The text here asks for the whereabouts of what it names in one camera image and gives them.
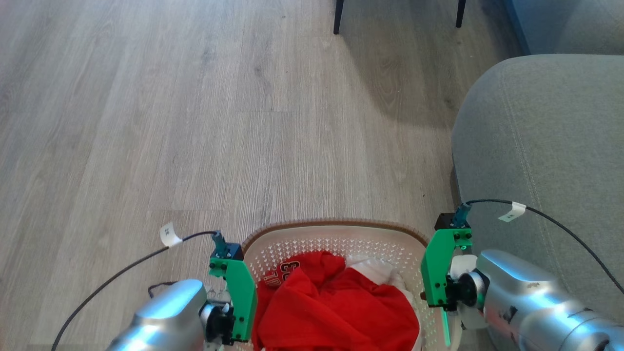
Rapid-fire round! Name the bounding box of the blue grey upholstered furniture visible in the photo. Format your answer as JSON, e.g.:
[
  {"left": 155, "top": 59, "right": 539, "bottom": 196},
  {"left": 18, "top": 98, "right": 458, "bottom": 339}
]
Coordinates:
[{"left": 504, "top": 0, "right": 624, "bottom": 56}]

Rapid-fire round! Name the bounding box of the white laundry basket brown rim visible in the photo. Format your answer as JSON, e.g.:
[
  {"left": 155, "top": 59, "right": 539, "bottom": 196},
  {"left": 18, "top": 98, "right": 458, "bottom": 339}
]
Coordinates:
[{"left": 241, "top": 218, "right": 465, "bottom": 351}]

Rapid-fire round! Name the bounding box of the grey fabric sofa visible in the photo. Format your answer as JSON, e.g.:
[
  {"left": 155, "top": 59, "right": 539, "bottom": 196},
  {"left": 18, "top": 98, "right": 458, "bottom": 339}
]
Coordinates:
[{"left": 450, "top": 54, "right": 624, "bottom": 326}]

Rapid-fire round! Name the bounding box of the white garment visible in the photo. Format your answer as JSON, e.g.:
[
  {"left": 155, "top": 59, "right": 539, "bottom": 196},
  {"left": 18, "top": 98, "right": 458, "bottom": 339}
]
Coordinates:
[{"left": 345, "top": 255, "right": 416, "bottom": 304}]

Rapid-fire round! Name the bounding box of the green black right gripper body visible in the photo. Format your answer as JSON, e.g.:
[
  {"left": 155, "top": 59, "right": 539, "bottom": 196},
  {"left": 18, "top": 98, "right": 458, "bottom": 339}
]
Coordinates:
[{"left": 420, "top": 228, "right": 489, "bottom": 348}]

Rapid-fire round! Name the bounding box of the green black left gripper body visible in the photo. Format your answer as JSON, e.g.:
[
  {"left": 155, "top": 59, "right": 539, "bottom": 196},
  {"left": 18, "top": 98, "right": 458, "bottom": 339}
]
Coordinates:
[{"left": 202, "top": 258, "right": 258, "bottom": 345}]

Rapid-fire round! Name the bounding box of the short thin black cable loop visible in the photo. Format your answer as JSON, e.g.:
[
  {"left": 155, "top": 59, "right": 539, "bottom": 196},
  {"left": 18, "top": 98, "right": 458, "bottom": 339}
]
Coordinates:
[{"left": 148, "top": 281, "right": 177, "bottom": 299}]

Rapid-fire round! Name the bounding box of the black cable with white label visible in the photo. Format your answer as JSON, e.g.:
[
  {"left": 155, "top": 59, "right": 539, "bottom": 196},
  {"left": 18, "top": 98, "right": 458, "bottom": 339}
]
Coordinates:
[
  {"left": 51, "top": 223, "right": 230, "bottom": 351},
  {"left": 453, "top": 198, "right": 624, "bottom": 296}
]

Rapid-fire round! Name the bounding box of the red jersey garment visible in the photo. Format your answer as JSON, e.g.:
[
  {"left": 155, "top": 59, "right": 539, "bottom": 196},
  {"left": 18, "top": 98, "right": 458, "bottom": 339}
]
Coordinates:
[{"left": 251, "top": 251, "right": 421, "bottom": 351}]

